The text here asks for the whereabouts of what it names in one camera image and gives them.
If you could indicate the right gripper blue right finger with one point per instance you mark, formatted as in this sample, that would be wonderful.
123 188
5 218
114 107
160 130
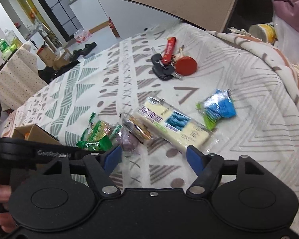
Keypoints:
207 168

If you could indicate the green white snack packet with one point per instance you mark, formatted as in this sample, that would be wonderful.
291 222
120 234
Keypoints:
96 129

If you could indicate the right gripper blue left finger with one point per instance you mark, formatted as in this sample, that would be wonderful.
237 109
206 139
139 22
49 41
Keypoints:
99 168

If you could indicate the brown cardboard box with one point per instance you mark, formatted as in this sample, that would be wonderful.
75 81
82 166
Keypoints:
34 133

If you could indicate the table with dotted tablecloth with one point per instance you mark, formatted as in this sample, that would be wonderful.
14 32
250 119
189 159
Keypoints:
19 78

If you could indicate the dark green candy packet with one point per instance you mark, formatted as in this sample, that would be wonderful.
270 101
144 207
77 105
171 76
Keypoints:
103 144

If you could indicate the green soda bottle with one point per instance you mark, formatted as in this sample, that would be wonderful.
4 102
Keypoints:
4 48

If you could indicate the black car keys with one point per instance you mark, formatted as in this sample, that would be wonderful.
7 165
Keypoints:
163 72

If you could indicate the long cream biscuit packet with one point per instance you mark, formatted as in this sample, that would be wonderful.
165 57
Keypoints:
167 122

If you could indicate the pack of water bottles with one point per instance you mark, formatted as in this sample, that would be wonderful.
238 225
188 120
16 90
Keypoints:
82 35

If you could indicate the white kitchen cabinet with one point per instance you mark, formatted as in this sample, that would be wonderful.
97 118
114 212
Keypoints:
90 14

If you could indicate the patterned white bed sheet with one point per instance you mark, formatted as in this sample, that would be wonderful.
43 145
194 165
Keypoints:
264 87

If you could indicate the black bag on floor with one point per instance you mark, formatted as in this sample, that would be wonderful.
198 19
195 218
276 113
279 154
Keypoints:
48 74

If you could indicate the purple brown snack packet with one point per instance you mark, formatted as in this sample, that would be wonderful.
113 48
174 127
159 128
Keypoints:
132 133

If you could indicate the person's left hand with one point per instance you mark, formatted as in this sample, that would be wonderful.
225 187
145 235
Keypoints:
7 223

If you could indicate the yellow instant noodle cup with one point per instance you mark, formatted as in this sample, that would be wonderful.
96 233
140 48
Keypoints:
265 32

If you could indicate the blue green snack packet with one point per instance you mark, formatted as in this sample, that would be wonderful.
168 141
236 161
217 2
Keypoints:
217 106

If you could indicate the red round keychain toy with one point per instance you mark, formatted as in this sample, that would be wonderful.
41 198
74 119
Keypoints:
184 65

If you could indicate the pair of black shoes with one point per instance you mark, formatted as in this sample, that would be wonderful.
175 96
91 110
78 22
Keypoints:
83 52

